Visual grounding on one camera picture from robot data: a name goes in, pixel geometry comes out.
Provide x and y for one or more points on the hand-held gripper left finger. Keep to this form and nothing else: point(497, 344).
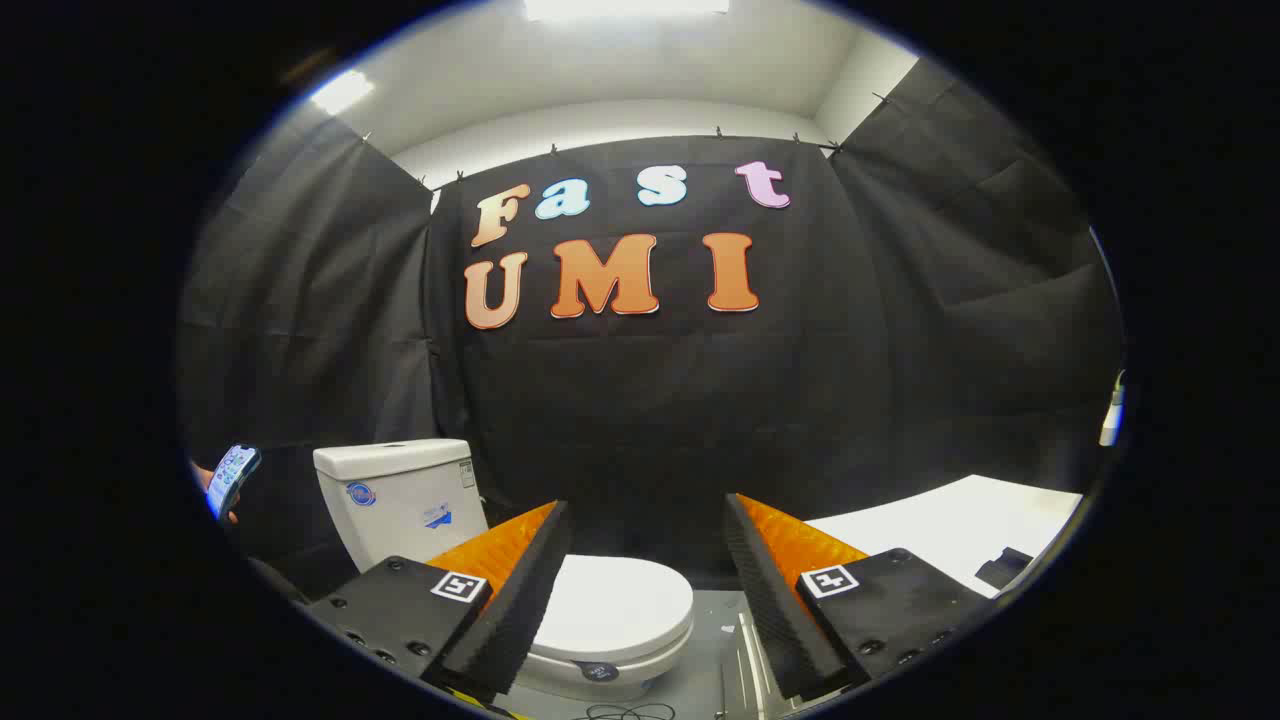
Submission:
point(510, 620)

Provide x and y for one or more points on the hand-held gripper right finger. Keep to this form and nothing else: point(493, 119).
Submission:
point(775, 610)

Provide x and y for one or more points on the white toilet tank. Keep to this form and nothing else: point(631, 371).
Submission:
point(400, 500)

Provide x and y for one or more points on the white panelled cabinet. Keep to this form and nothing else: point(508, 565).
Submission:
point(930, 530)

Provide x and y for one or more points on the black backdrop cloth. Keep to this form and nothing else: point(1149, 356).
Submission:
point(650, 420)

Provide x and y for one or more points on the small dark flat object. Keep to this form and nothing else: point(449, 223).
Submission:
point(1003, 568)

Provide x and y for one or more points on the smartphone with lit screen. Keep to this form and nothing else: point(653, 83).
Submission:
point(232, 475)

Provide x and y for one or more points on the small white plug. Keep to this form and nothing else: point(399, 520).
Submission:
point(1111, 420)

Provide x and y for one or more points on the ceiling light panel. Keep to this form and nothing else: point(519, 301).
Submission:
point(340, 92)
point(620, 8)

